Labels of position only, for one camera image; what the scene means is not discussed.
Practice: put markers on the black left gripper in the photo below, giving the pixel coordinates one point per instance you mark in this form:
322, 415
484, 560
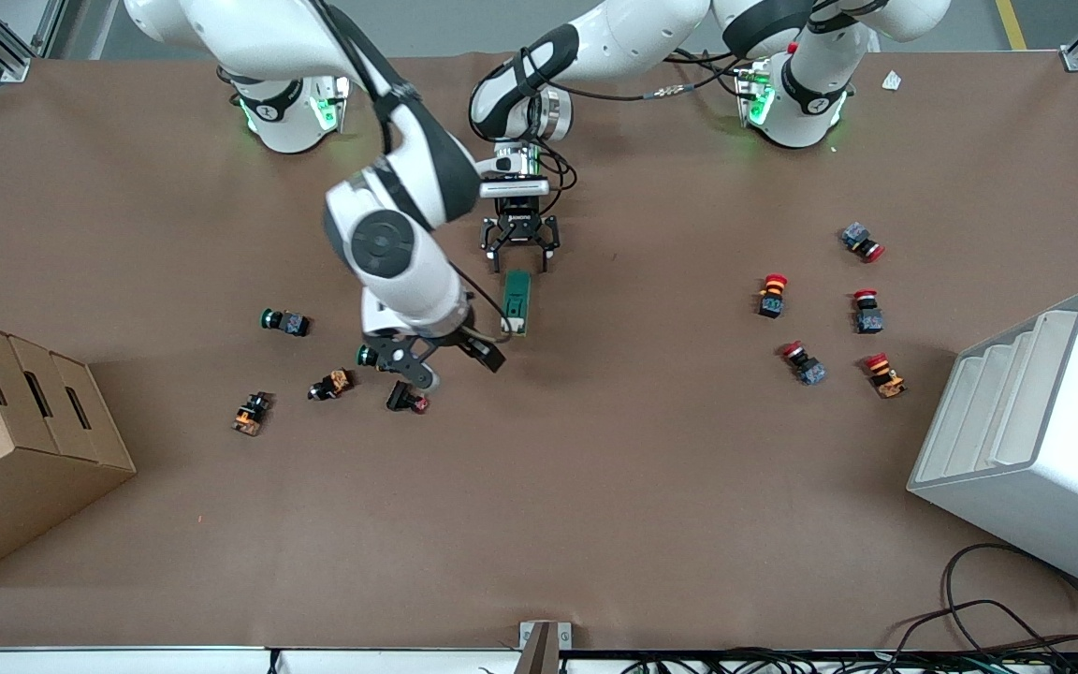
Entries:
520, 213

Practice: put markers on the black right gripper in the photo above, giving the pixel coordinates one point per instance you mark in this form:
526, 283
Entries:
460, 338

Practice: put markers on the green load switch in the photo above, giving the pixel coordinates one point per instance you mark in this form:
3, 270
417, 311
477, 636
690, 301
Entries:
517, 301

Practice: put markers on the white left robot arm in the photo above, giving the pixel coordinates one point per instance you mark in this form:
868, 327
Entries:
810, 94

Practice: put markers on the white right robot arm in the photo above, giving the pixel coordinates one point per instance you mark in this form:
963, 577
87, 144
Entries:
408, 262

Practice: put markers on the brown paper table cover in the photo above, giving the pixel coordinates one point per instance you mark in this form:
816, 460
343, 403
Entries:
595, 487

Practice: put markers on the red push button orange block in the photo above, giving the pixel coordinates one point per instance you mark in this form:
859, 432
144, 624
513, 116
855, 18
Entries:
886, 375
772, 296

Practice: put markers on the red push button grey block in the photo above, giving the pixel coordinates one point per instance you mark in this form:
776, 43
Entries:
863, 241
805, 363
867, 313

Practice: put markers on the white paper scrap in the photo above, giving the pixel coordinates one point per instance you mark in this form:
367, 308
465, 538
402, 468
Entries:
892, 80

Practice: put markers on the brown cardboard box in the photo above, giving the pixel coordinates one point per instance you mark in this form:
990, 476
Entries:
6, 449

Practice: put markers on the white stepped rack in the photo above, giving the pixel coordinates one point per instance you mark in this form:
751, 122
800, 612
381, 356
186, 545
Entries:
1035, 449

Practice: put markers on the black switch with red knob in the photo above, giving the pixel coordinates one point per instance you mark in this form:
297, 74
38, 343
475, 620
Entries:
405, 401

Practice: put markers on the green push button switch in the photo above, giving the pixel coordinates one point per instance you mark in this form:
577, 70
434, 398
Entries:
367, 356
286, 322

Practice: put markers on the black orange selector switch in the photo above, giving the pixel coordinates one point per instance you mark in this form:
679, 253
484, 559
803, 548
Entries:
251, 414
331, 385

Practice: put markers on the metal bracket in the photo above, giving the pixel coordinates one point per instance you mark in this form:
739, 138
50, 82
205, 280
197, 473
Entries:
544, 644

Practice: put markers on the white table edge rail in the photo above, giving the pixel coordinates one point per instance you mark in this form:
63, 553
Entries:
174, 661

